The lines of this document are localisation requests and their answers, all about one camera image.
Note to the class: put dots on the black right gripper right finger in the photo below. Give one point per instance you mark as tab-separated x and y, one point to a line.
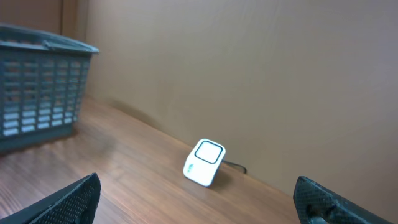
315	203

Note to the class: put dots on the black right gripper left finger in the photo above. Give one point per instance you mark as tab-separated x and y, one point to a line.
73	204

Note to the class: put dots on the white barcode scanner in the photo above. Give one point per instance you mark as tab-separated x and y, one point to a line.
203	162

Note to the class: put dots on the grey plastic basket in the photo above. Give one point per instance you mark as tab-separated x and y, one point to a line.
43	80

